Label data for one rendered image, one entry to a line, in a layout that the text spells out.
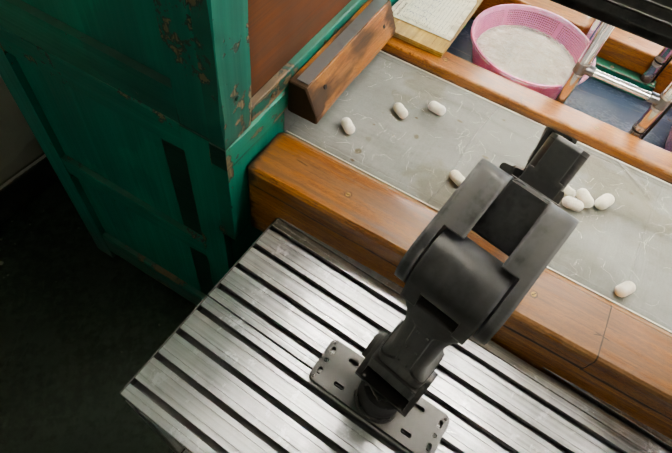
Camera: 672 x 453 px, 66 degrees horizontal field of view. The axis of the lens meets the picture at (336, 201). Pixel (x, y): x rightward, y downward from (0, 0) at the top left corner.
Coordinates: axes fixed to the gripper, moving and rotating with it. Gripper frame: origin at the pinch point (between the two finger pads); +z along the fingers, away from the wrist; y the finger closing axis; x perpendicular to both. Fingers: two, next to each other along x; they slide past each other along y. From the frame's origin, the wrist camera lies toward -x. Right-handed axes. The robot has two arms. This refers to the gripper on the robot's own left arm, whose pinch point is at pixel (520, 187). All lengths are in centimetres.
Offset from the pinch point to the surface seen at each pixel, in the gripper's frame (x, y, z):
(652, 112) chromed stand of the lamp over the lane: -20.9, -14.5, 14.8
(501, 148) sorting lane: -4.1, 5.7, 7.8
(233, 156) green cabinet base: 12.7, 40.4, -22.3
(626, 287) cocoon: 5.7, -20.0, -6.8
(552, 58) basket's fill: -24.9, 4.9, 32.9
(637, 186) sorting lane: -8.3, -18.5, 12.3
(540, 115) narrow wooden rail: -12.5, 2.2, 14.4
